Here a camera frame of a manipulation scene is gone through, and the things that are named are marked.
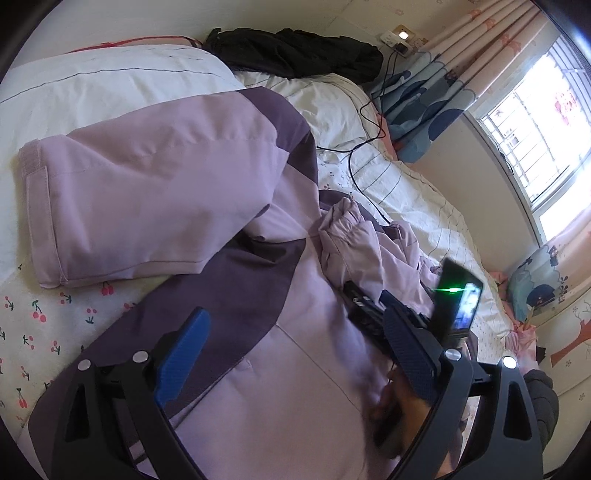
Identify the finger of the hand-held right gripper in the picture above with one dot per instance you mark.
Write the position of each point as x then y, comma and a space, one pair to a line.
399, 302
364, 318

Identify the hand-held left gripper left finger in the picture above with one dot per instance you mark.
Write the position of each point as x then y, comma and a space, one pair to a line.
182, 355

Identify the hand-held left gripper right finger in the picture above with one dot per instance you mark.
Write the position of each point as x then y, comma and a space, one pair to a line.
413, 355

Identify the purple two-tone jacket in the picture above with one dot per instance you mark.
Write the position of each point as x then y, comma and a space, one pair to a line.
161, 184

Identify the person's right forearm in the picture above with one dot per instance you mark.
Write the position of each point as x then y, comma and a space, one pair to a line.
542, 406

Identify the person's right hand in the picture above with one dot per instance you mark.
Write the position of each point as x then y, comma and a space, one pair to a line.
399, 410

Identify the blue patterned pillow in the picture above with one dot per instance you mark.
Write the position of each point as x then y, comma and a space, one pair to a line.
540, 286

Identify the cherry print bed sheet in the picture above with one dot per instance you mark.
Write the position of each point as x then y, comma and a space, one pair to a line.
32, 332

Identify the pink and blue curtain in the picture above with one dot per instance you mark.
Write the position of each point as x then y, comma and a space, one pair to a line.
429, 101

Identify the barred window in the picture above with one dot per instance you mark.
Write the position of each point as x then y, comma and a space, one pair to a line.
545, 115

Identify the black garment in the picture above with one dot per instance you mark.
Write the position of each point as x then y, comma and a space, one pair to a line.
295, 55

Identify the white striped quilt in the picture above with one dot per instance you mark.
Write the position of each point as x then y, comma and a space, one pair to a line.
115, 78

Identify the pink cloth with red trim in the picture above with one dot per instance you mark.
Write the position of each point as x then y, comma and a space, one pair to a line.
138, 42

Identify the white wall socket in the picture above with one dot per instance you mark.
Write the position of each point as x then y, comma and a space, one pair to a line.
405, 33

